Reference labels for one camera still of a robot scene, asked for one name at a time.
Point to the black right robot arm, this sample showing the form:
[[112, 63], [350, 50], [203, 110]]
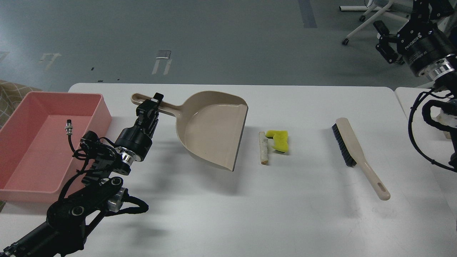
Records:
[[438, 106]]

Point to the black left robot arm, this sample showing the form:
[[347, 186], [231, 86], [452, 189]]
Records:
[[91, 194]]

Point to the beige patterned cushion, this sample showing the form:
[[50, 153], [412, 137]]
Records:
[[11, 95]]

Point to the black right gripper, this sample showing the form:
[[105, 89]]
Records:
[[419, 44]]

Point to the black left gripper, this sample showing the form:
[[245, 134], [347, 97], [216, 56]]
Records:
[[138, 138]]

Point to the toast bread slice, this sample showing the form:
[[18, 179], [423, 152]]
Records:
[[263, 145]]

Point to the yellow green sponge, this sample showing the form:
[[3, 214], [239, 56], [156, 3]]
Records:
[[280, 140]]

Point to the white office chair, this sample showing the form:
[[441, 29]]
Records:
[[399, 10]]

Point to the beige plastic dustpan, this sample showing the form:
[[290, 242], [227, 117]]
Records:
[[210, 124]]

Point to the pink plastic bin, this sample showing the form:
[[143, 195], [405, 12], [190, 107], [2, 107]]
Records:
[[35, 157]]

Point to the beige hand brush black bristles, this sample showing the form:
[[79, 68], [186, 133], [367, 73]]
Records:
[[353, 154]]

